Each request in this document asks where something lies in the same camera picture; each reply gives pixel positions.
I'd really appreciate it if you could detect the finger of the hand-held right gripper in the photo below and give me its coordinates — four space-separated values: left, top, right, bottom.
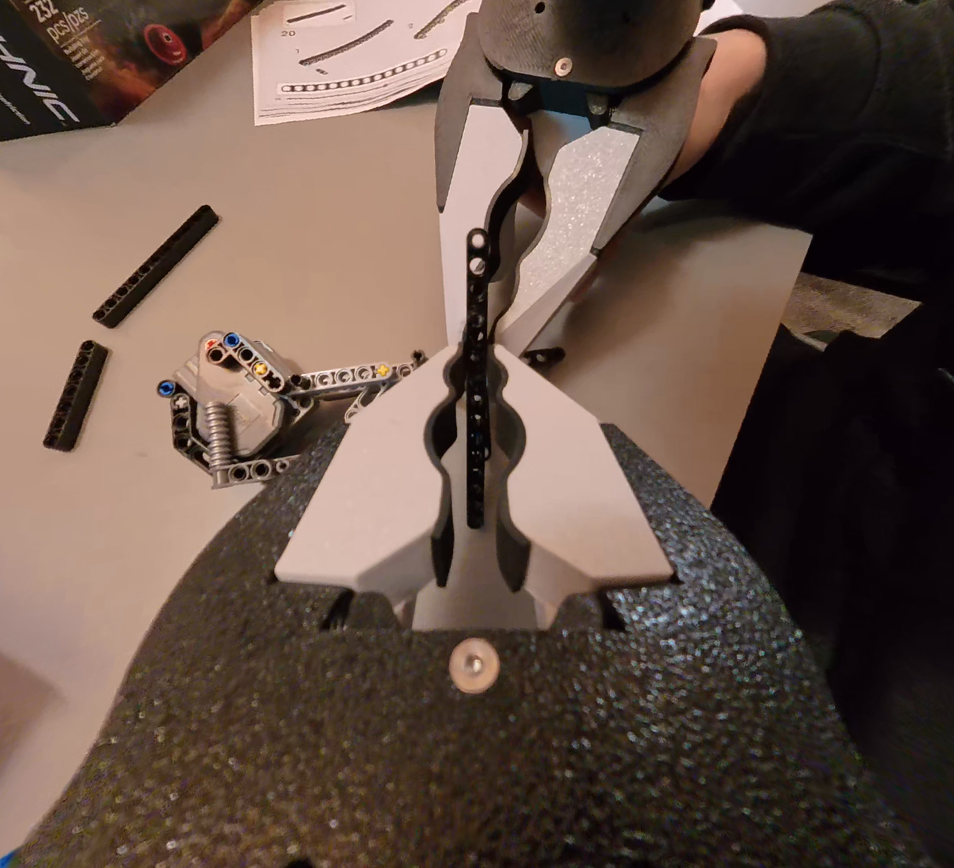
503 126 643 358
441 100 541 356

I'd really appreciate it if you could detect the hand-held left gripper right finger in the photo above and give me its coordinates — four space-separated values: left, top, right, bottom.
488 345 677 631

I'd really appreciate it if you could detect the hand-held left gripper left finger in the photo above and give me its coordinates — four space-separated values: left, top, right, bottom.
274 342 469 632

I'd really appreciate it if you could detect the long black toy beam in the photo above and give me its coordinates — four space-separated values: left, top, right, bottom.
464 229 494 532
92 205 221 329

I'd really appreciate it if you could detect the person's right forearm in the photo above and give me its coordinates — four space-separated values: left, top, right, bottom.
659 0 954 274

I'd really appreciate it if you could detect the person's right hand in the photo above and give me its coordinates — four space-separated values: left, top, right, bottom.
654 33 770 194

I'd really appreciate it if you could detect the grey toy brick assembly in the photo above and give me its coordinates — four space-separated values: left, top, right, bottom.
157 331 429 490

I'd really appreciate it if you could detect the white instruction booklet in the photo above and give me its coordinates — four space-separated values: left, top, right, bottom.
252 0 496 127

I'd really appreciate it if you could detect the person's black clothing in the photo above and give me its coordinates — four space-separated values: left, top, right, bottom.
712 272 954 723

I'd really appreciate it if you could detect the short black toy beam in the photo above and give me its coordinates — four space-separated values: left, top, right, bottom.
42 340 110 452

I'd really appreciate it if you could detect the toy set cardboard box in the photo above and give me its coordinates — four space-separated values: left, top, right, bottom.
0 0 332 142

